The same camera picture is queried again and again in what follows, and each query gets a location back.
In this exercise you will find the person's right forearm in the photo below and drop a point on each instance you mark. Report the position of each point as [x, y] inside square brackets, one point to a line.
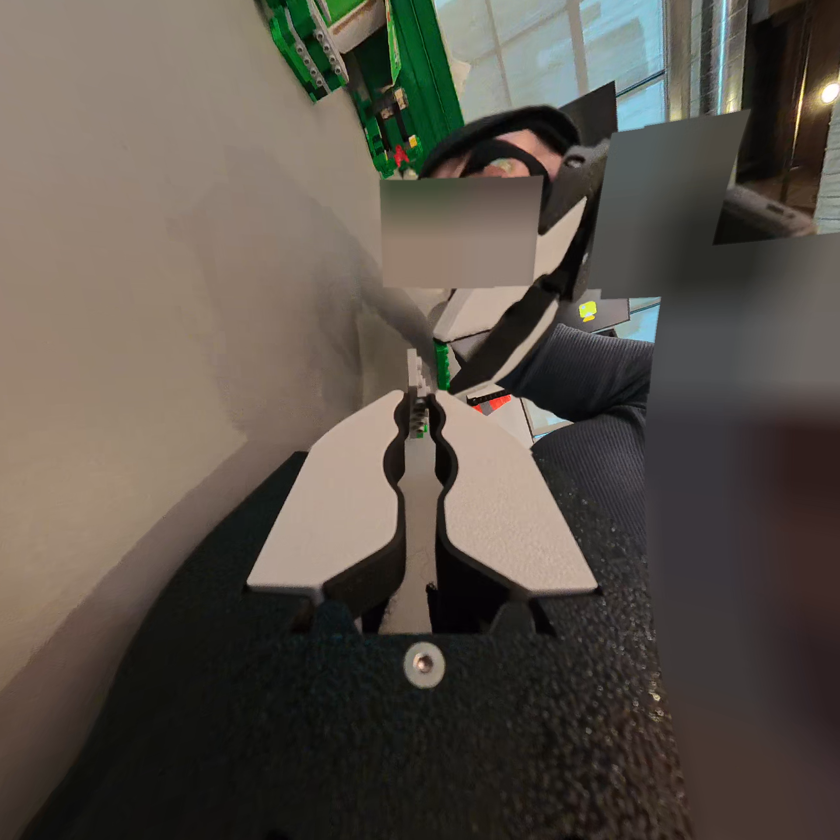
[590, 367]

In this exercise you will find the green brick model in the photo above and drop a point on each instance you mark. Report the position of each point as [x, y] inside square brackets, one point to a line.
[305, 46]

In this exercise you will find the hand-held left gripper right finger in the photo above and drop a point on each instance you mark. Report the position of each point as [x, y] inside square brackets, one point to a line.
[512, 518]

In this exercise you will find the grey and green brick assembly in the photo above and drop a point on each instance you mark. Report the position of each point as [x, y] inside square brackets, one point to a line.
[415, 377]

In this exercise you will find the grey desk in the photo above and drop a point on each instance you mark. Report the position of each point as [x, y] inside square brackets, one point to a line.
[131, 262]

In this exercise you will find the person's dark blue sweater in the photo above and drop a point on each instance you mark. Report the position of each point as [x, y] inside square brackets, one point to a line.
[590, 472]

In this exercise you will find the person's right hand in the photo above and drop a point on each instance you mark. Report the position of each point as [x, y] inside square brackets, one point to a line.
[525, 145]

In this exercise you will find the red and black brick piece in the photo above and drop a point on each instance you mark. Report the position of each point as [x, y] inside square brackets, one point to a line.
[492, 401]

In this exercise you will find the green toy set box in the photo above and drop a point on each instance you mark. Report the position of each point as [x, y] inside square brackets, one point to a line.
[420, 59]

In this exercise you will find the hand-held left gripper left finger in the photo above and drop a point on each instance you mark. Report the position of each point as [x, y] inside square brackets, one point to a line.
[328, 512]

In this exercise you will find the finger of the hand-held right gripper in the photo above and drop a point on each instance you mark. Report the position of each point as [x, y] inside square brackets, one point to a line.
[518, 334]
[476, 315]

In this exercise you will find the round ceiling lamp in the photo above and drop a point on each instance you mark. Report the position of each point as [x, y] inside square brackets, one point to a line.
[831, 93]

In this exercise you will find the silver ventilation duct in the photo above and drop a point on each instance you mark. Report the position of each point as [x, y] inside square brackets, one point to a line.
[725, 52]

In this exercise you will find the large window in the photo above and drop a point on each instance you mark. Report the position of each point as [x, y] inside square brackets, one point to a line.
[544, 46]

